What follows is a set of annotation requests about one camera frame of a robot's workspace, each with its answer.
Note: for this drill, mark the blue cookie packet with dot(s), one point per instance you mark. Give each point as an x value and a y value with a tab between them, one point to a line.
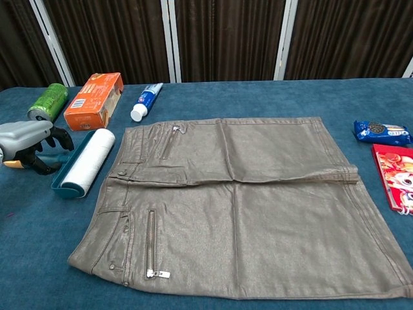
382	132

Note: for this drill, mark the blue white toothpaste tube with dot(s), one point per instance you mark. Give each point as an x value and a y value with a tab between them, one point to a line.
146	100

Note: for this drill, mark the orange cardboard box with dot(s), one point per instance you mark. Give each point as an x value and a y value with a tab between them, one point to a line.
94	100

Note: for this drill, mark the white partition frame post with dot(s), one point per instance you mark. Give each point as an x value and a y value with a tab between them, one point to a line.
170	40
409	69
51	40
285	40

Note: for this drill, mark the dark brown curtain panel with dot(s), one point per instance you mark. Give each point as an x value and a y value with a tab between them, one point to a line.
351	37
14	42
229	38
111	40

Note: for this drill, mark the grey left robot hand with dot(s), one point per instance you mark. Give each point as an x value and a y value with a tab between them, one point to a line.
22	135

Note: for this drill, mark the green drink can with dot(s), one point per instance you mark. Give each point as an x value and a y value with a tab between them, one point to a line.
48	101

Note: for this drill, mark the teal lint roller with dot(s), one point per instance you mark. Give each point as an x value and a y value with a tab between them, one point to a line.
84	161

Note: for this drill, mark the red illustrated notebook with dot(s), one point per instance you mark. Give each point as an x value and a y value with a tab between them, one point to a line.
394	177

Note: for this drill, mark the grey metallic skirt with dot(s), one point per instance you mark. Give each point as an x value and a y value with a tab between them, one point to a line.
238	206

